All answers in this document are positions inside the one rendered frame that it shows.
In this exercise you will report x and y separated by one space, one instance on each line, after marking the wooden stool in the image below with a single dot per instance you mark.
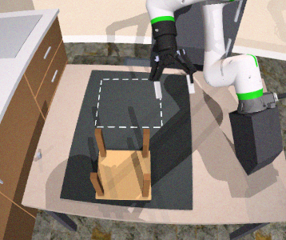
122 174

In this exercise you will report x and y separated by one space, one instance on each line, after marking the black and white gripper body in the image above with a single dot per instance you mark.
167 45

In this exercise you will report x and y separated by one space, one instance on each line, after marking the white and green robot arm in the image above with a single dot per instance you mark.
241 71

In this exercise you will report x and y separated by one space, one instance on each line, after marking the dark grey mat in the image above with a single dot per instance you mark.
128 99

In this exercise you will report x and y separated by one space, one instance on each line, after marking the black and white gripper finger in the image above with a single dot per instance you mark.
188 70
155 74

